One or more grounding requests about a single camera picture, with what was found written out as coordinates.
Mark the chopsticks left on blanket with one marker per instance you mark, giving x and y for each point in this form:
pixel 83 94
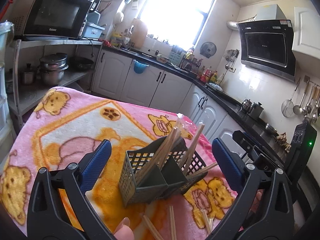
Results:
pixel 172 223

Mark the black range hood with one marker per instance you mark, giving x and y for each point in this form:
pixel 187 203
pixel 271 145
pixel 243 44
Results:
pixel 266 45

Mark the black microwave oven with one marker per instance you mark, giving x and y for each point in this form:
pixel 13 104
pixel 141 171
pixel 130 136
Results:
pixel 59 18

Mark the wooden cutting board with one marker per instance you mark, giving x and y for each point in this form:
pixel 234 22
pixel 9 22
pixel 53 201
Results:
pixel 138 33

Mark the black kettle on counter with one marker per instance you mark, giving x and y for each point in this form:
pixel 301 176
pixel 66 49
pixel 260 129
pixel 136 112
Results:
pixel 255 110

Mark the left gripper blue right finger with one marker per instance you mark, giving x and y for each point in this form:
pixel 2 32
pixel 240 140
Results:
pixel 274 218

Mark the chopstick pair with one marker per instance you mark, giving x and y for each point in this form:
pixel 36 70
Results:
pixel 159 156
pixel 187 157
pixel 152 229

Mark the black wok on shelf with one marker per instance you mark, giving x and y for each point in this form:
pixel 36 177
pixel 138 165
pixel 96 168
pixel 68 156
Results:
pixel 80 63

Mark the stacked steel pots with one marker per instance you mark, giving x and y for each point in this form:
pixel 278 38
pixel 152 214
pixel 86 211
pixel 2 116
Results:
pixel 52 68

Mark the chopstick in basket left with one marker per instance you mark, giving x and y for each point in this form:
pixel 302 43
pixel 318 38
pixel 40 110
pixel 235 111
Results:
pixel 203 170

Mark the white lower kitchen cabinets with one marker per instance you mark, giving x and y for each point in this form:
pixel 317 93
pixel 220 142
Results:
pixel 117 77

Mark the light blue storage box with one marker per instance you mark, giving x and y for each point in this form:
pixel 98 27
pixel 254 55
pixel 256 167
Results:
pixel 92 30

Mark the sauce bottles on counter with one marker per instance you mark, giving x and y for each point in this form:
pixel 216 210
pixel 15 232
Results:
pixel 207 75

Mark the small wall fan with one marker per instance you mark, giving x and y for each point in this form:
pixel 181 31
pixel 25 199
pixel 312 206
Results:
pixel 208 49

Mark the metal shelf rack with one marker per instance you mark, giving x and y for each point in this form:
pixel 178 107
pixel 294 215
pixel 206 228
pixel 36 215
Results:
pixel 26 97

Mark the blue plastic hanging bin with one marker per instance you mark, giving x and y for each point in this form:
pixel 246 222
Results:
pixel 138 67

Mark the plastic drawer cabinet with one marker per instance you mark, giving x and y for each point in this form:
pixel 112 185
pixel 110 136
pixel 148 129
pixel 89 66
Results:
pixel 8 134

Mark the right hand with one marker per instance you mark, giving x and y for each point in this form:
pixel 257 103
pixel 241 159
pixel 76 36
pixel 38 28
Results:
pixel 256 201

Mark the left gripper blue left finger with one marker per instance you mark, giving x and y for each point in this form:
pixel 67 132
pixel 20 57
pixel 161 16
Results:
pixel 47 217

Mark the steel teapot on counter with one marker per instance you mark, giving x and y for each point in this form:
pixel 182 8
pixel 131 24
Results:
pixel 246 106

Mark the knife block holder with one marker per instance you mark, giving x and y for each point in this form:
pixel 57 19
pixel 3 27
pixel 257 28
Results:
pixel 176 55

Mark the hanging strainer ladle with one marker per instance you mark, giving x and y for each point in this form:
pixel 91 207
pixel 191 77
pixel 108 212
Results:
pixel 287 105

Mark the wrapped chopsticks in basket right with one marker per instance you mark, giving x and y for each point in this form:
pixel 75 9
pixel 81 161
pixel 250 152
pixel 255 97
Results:
pixel 184 127

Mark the left hand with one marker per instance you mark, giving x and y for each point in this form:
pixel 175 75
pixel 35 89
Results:
pixel 123 230

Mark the dark green utensil basket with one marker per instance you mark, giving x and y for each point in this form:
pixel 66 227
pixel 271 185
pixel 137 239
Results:
pixel 159 182

